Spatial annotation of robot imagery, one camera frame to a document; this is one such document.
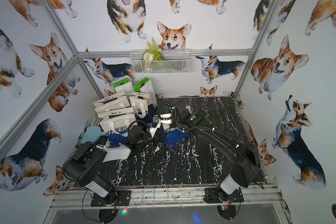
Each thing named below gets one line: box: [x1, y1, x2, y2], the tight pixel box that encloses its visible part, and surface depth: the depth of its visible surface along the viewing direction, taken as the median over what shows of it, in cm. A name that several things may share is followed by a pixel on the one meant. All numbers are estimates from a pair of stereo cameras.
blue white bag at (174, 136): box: [163, 127, 192, 148], surface depth 85 cm
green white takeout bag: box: [112, 77, 135, 96], surface depth 97 cm
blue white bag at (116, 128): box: [99, 113, 138, 145], surface depth 81 cm
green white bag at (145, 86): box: [133, 77, 158, 109], surface depth 97 cm
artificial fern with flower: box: [142, 36, 163, 63], surface depth 84 cm
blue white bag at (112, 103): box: [92, 94, 131, 113], surface depth 87 cm
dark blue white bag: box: [128, 91, 155, 124], surface depth 87 cm
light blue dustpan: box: [81, 125, 106, 144], surface depth 100 cm
